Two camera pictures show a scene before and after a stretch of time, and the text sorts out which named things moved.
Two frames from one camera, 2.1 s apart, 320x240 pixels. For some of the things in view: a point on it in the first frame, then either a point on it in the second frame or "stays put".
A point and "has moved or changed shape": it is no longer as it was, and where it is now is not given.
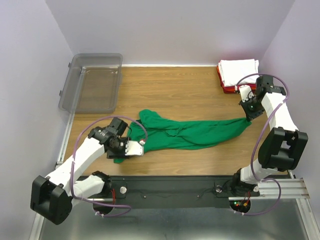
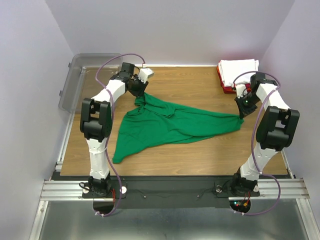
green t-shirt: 150,131 has moved or changed shape
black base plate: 165,192 stays put
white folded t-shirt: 232,71 stays put
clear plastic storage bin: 91,83 stays put
